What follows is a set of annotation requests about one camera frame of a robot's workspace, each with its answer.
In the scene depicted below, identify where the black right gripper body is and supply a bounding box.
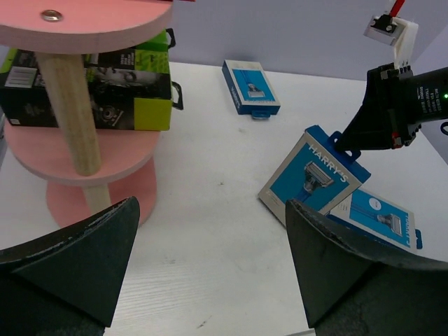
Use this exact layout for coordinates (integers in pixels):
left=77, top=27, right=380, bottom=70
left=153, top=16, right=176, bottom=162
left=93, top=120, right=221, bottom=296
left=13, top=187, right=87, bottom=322
left=363, top=63, right=421, bottom=149

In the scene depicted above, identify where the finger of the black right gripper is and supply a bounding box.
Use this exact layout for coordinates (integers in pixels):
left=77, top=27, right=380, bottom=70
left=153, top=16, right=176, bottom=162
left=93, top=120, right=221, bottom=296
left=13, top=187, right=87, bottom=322
left=335, top=102, right=394, bottom=151

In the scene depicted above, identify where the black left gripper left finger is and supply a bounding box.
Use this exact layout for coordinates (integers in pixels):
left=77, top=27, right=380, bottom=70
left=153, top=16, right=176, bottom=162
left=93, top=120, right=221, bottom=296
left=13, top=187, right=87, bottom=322
left=1, top=197, right=140, bottom=335

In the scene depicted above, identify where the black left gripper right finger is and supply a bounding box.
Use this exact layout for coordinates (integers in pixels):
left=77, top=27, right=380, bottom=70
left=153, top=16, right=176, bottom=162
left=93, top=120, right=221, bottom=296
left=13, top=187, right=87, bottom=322
left=286, top=200, right=447, bottom=335

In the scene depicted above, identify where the blue Harry's razor box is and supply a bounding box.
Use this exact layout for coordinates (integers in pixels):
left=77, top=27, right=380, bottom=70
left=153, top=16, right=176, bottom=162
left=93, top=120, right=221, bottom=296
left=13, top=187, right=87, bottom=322
left=258, top=125, right=371, bottom=225

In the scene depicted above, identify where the black green Gillette Labs box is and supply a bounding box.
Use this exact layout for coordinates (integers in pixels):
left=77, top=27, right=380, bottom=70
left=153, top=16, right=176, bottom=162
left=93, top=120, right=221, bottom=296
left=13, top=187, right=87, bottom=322
left=134, top=28, right=176, bottom=53

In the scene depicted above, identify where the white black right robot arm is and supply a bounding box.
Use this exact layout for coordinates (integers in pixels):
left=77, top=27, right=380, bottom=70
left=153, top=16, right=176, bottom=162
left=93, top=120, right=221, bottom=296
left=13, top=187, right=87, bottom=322
left=335, top=63, right=447, bottom=151

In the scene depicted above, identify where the pink three-tier wooden shelf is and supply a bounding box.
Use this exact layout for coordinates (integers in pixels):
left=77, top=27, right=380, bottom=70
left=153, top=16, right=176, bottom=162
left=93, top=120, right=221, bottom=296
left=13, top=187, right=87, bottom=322
left=1, top=1, right=173, bottom=227

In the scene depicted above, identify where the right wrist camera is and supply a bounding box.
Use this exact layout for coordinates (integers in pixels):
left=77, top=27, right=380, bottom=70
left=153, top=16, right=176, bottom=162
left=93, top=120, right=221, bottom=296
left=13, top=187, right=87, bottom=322
left=364, top=14, right=419, bottom=69

